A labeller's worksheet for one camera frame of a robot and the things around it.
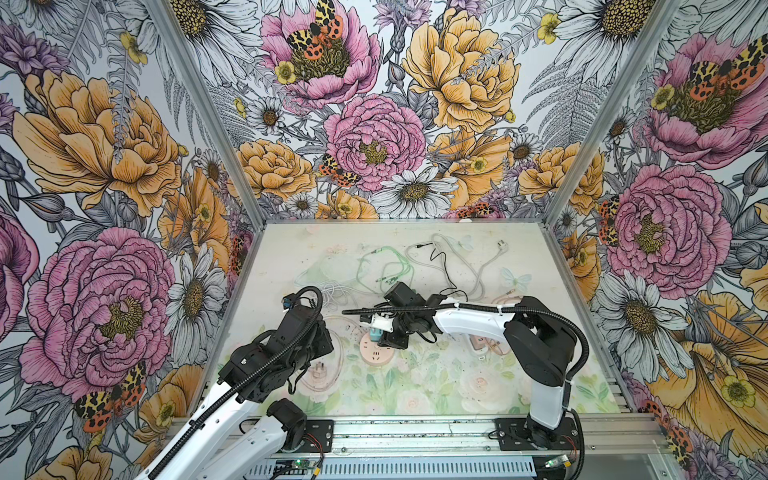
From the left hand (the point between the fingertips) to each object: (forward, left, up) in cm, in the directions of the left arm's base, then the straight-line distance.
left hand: (324, 344), depth 73 cm
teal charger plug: (+7, -12, -9) cm, 16 cm away
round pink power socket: (+3, -11, -13) cm, 18 cm away
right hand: (+6, -15, -13) cm, 21 cm away
